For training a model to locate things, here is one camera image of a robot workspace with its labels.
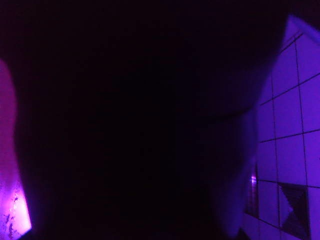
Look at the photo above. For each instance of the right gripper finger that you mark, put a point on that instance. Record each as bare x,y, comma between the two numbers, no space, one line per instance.
235,175

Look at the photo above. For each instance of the black thermos cup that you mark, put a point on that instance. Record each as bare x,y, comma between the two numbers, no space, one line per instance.
125,100

